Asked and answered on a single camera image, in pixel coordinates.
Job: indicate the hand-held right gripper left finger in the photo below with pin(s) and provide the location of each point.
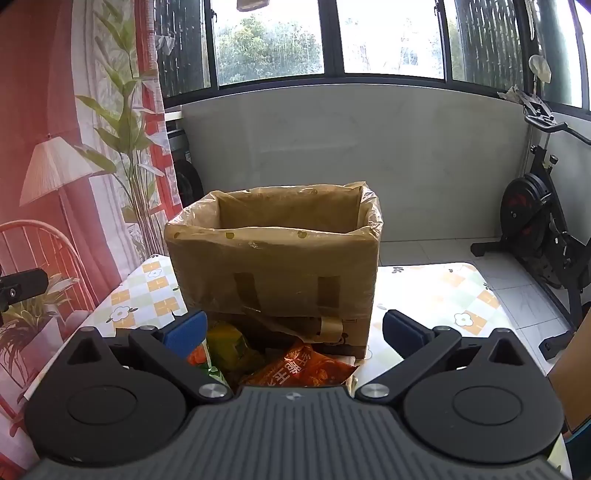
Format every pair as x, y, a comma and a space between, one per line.
184, 328

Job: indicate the white plastic bag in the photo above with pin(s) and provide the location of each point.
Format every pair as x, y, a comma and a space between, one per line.
540, 69

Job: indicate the black framed window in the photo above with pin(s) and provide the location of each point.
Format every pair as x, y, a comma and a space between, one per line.
277, 46

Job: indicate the checked floral tablecloth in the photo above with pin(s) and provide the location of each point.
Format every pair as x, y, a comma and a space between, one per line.
461, 295

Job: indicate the printed room scene curtain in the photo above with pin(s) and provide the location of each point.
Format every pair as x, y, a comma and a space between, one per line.
46, 92

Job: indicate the brown cardboard panel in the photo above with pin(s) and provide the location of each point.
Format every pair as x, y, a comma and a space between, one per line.
572, 374

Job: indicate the yellow snack packet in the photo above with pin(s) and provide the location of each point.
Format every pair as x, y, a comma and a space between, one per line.
226, 344

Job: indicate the black wheel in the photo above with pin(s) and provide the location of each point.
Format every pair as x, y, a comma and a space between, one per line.
189, 184

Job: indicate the hanging brown object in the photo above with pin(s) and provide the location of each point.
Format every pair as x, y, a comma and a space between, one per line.
251, 4

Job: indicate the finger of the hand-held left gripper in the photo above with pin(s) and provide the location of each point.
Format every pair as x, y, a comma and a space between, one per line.
23, 288

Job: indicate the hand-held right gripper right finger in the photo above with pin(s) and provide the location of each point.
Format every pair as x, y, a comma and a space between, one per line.
406, 330

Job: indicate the plastic-lined cardboard box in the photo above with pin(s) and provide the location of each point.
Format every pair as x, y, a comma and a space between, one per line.
277, 277

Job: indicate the orange red snack packet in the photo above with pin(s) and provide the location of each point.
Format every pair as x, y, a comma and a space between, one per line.
304, 369

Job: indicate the black exercise bike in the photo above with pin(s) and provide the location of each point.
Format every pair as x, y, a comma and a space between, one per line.
526, 203

